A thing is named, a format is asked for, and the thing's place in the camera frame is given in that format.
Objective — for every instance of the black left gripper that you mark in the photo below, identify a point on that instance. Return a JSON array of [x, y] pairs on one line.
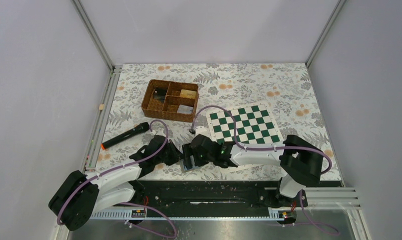
[[177, 155]]

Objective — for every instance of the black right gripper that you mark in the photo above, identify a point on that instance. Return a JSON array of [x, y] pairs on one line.
[[188, 152]]

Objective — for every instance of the silver metal card holder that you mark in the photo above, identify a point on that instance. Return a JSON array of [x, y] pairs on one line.
[[188, 165]]

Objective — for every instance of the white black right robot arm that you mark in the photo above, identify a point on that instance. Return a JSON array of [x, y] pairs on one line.
[[301, 161]]

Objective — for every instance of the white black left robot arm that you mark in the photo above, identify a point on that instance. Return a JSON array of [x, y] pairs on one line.
[[82, 195]]

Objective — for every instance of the silver cards in basket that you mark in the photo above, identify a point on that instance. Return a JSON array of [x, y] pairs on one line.
[[184, 109]]

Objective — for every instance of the gold cards in basket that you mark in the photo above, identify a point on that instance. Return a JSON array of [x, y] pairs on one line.
[[190, 94]]

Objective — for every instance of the black cards in basket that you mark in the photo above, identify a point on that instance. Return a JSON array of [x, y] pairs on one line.
[[159, 94]]

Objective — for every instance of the black microphone orange tip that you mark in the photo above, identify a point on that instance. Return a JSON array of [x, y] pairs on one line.
[[139, 129]]

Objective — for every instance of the brown woven divided basket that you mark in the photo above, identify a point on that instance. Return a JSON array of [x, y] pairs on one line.
[[168, 110]]

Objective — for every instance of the floral patterned table mat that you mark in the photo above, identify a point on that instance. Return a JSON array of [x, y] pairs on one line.
[[286, 89]]

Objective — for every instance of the green white chessboard mat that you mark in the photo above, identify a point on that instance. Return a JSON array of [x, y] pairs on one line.
[[254, 123]]

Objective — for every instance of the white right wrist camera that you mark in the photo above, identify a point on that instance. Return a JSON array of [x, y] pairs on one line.
[[199, 130]]

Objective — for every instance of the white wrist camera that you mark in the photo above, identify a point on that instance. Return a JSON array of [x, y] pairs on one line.
[[199, 130], [154, 133]]

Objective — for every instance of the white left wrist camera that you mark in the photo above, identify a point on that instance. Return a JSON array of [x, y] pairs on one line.
[[154, 133]]

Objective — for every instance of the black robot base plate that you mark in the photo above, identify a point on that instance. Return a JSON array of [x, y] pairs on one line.
[[214, 199]]

